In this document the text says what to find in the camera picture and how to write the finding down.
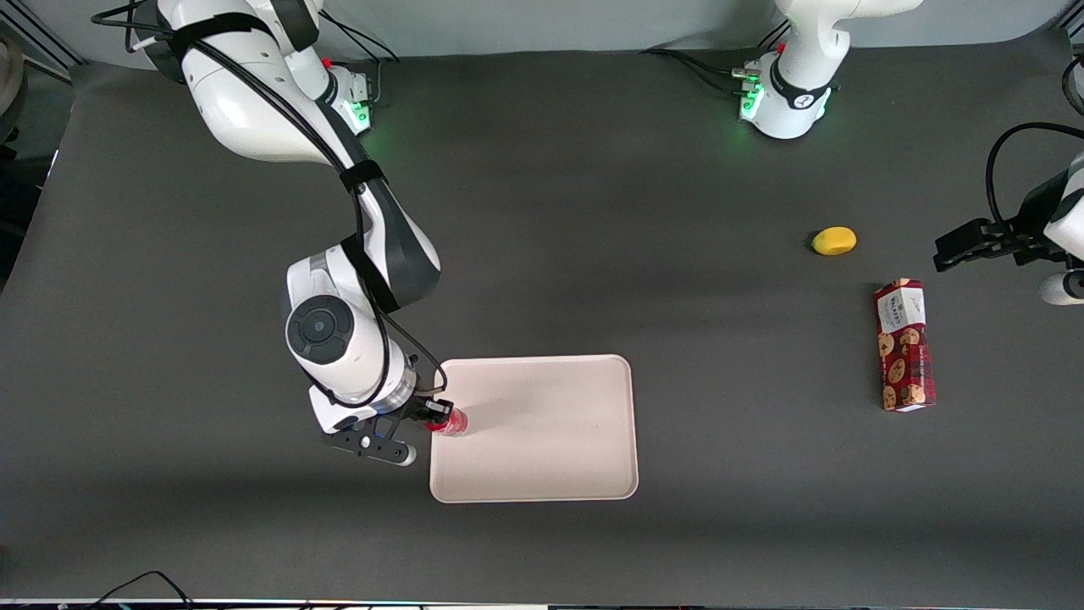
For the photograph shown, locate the black cable at mat side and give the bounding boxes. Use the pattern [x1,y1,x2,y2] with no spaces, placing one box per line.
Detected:
[1062,55,1084,119]

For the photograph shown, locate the black right base cable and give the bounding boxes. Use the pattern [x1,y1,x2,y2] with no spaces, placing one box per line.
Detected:
[318,10,401,104]

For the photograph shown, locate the beige plastic tray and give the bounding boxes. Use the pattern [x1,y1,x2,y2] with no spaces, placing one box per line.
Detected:
[429,354,639,504]

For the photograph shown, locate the black cable along right arm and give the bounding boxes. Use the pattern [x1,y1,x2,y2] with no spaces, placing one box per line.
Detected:
[91,0,448,399]

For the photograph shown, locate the dark grey table mat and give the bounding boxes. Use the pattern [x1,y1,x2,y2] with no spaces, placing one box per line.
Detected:
[0,34,1084,604]

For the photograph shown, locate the yellow lemon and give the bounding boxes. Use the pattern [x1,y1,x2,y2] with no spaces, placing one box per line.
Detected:
[811,226,858,257]

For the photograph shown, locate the black left base cables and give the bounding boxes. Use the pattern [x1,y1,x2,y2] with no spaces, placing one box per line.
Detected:
[641,19,793,96]

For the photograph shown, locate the red cookie box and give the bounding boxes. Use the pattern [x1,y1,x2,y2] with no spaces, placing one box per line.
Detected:
[874,278,937,413]

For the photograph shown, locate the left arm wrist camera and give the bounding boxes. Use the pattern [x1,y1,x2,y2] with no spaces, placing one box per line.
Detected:
[1040,269,1084,307]

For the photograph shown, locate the black cable at table edge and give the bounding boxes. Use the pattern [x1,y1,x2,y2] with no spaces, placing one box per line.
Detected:
[85,570,197,610]

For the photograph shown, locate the dark metal frame rail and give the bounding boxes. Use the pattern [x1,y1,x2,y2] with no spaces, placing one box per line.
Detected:
[0,0,87,79]

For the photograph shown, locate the black left wrist cable loop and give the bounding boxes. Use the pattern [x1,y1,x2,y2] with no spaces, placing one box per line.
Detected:
[985,122,1084,226]

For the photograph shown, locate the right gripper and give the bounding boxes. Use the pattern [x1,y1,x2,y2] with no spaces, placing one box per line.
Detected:
[307,385,456,435]

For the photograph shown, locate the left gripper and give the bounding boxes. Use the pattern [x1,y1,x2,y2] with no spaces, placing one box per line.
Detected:
[934,169,1070,273]

